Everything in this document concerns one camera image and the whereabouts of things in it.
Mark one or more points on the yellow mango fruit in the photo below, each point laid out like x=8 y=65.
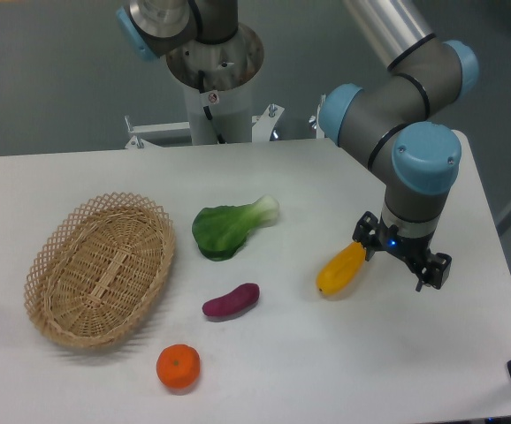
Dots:
x=341 y=269

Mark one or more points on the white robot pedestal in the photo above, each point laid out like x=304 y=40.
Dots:
x=217 y=82

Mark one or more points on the green bok choy vegetable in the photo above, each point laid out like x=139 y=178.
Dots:
x=221 y=231

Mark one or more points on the woven wicker basket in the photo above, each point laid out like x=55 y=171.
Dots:
x=100 y=271

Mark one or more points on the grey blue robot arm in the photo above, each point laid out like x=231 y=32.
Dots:
x=387 y=130

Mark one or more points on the purple sweet potato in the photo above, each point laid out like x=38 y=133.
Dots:
x=235 y=302

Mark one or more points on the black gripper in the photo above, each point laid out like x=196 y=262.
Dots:
x=406 y=241

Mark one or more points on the orange tangerine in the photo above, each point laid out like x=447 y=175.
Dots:
x=178 y=366

